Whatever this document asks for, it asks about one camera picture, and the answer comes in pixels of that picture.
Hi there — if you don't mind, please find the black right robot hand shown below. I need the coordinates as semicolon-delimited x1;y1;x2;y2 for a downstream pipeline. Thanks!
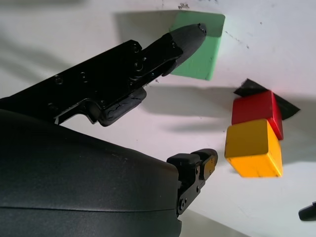
0;23;218;237

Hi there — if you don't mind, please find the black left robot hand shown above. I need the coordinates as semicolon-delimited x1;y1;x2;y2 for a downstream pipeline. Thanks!
298;201;316;222

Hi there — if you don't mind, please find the yellow wooden block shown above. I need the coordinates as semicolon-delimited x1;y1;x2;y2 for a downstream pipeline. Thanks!
224;118;283;178

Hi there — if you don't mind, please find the red wooden block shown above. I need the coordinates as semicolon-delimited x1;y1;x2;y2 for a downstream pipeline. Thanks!
231;90;284;141

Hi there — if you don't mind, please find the green wooden block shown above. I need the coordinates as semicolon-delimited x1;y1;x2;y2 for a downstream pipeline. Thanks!
169;11;226;81

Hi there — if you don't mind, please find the black tape strip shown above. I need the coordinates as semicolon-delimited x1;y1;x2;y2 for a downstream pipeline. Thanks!
233;78;301;121

